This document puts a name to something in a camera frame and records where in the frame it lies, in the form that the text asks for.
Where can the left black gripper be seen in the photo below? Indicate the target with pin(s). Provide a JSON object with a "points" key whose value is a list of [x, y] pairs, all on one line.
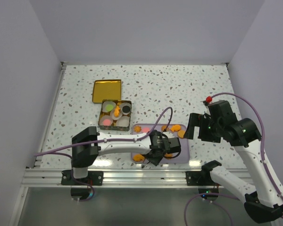
{"points": [[155, 160]]}

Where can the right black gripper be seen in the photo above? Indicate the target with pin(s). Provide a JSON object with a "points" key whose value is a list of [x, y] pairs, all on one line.
{"points": [[199, 120]]}

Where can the black round cookie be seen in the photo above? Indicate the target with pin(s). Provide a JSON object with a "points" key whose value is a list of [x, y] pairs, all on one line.
{"points": [[126, 109]]}

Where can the gold cookie tin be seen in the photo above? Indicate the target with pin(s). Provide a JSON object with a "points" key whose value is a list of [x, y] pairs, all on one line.
{"points": [[113, 126]]}

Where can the small orange fish cookie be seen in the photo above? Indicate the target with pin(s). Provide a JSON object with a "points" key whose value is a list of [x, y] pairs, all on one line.
{"points": [[116, 112]]}

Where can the green round cookie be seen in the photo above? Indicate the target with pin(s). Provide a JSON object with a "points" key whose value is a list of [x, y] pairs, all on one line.
{"points": [[109, 107]]}

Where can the gold tin lid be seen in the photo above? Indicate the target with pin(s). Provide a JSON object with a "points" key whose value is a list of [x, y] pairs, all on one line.
{"points": [[106, 90]]}

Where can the pink round cookie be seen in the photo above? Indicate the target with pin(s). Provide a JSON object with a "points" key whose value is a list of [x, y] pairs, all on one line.
{"points": [[106, 122], [145, 130]]}

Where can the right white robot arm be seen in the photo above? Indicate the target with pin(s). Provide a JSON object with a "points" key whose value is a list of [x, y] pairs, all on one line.
{"points": [[263, 200]]}

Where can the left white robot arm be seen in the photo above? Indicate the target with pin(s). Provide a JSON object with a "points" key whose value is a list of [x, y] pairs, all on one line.
{"points": [[90, 144]]}

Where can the swirl cookie bottom right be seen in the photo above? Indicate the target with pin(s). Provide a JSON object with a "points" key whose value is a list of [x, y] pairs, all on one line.
{"points": [[168, 156]]}

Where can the swirl cookie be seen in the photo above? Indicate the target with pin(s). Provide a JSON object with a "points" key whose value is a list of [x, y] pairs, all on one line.
{"points": [[137, 129], [164, 128], [168, 156]]}

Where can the lilac plastic tray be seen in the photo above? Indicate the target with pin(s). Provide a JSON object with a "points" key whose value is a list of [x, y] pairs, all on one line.
{"points": [[184, 155]]}

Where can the orange fish cookie bottom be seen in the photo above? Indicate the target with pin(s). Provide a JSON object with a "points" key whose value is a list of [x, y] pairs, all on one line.
{"points": [[138, 158]]}

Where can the round dotted cookie right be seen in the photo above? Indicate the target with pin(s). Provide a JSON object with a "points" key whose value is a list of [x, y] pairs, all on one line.
{"points": [[181, 133]]}

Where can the orange fish cookie top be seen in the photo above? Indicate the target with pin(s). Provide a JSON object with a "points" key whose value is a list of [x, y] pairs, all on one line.
{"points": [[175, 128]]}

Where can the swirl cookie top centre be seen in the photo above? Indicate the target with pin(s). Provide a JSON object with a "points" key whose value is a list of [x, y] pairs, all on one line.
{"points": [[164, 128]]}

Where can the swirl cookie top left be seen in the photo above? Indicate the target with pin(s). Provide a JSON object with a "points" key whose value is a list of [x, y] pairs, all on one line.
{"points": [[137, 129]]}

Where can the white paper cup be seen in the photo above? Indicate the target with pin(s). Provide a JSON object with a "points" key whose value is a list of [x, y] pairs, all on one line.
{"points": [[123, 121], [112, 116], [106, 103], [123, 104], [105, 117]]}

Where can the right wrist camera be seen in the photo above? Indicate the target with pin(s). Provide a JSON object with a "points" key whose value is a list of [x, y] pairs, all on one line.
{"points": [[207, 101]]}

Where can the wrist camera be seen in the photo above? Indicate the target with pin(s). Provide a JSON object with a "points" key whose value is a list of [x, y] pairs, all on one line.
{"points": [[169, 134], [207, 101]]}

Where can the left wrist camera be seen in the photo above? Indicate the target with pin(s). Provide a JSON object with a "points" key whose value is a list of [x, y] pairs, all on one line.
{"points": [[169, 134]]}

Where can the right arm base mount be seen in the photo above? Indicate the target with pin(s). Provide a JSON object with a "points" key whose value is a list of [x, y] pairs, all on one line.
{"points": [[202, 177]]}

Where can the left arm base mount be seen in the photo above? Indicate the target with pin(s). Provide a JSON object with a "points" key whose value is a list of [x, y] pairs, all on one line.
{"points": [[94, 176]]}

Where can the aluminium rail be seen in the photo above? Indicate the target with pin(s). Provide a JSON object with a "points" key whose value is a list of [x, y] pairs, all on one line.
{"points": [[112, 178]]}

